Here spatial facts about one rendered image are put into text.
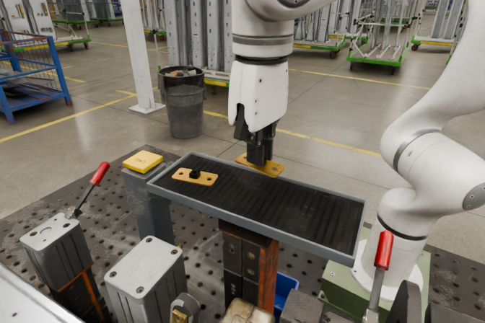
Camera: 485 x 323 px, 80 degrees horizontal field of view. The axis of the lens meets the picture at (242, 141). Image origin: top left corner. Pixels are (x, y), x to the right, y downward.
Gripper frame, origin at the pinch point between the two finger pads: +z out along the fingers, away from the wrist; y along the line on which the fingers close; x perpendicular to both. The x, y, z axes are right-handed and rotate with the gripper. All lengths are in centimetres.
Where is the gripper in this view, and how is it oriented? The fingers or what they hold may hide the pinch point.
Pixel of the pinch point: (259, 150)
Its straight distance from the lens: 48.5
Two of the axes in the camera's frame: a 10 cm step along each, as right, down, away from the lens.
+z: 0.1, 8.9, 4.6
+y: -6.2, 3.7, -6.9
